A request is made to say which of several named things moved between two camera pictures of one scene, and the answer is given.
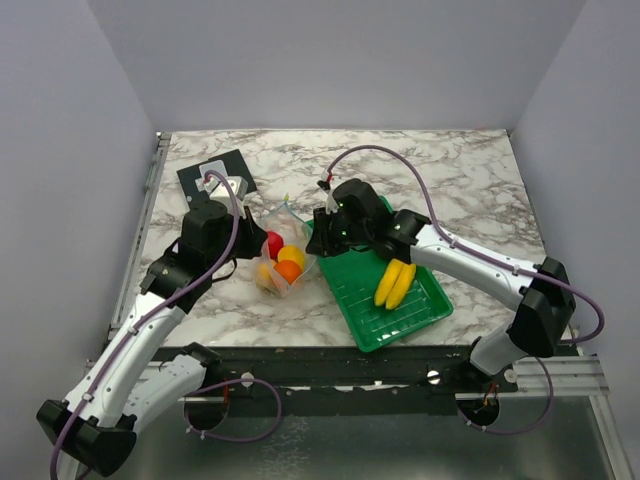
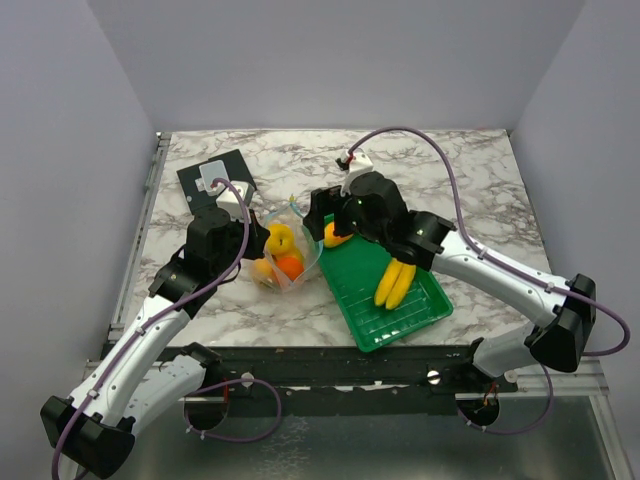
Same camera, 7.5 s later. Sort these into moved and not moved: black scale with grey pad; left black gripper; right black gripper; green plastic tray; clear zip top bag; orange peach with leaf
Moved: right black gripper; orange peach with leaf
Not moved: green plastic tray; clear zip top bag; black scale with grey pad; left black gripper
